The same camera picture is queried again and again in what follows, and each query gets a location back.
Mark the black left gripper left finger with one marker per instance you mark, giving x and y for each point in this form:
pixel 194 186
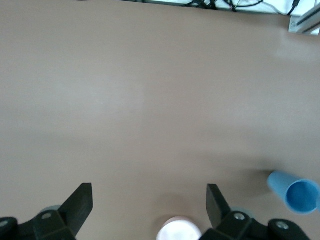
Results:
pixel 75 212

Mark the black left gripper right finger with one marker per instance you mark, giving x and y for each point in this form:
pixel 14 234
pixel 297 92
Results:
pixel 217 210

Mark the pale pink bowl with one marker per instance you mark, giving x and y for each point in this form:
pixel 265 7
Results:
pixel 178 230

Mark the blue plastic cup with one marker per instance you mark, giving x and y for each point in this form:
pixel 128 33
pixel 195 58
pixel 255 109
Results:
pixel 300 197

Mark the aluminium frame profile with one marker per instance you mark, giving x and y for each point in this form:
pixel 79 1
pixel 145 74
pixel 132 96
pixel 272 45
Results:
pixel 306 22

